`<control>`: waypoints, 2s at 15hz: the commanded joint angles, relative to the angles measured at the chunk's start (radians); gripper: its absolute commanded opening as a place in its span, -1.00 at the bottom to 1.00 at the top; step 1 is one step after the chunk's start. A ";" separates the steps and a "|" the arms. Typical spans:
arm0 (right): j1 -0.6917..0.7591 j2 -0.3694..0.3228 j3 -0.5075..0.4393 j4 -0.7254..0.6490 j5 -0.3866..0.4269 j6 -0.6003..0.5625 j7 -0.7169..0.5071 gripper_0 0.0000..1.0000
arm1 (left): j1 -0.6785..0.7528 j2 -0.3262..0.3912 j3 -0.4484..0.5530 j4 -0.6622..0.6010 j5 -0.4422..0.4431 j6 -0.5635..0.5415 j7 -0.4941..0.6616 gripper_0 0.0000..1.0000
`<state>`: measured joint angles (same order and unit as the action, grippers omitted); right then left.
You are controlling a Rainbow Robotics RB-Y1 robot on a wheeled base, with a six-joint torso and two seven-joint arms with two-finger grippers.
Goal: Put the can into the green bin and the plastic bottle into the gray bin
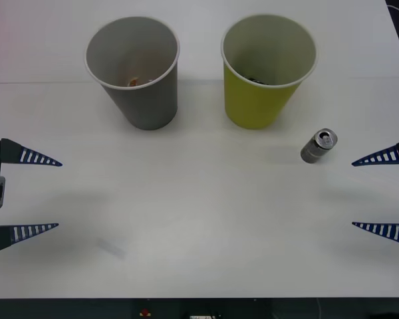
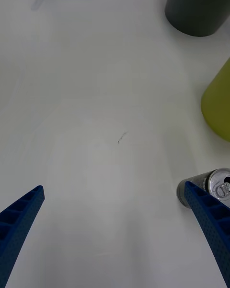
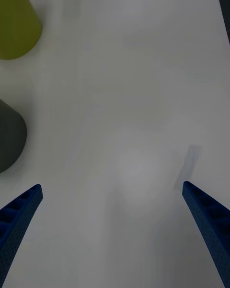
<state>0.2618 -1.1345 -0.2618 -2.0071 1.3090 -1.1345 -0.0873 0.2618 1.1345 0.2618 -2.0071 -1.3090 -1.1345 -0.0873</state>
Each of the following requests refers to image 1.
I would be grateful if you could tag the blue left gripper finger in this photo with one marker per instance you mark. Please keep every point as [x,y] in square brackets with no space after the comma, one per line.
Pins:
[3,237]
[13,153]

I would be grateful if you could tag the silver drink can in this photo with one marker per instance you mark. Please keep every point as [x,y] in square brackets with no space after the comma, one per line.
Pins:
[314,151]

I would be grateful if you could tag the orange-labelled can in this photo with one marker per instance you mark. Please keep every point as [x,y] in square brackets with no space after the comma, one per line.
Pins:
[133,81]

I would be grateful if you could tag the grey plastic waste bin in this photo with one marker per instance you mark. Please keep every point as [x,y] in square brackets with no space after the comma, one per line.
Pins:
[146,106]

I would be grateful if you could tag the yellow-green plastic waste bin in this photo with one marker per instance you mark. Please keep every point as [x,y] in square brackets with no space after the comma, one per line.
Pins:
[252,106]

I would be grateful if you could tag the red button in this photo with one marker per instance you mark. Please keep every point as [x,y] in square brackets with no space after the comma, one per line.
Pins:
[145,312]

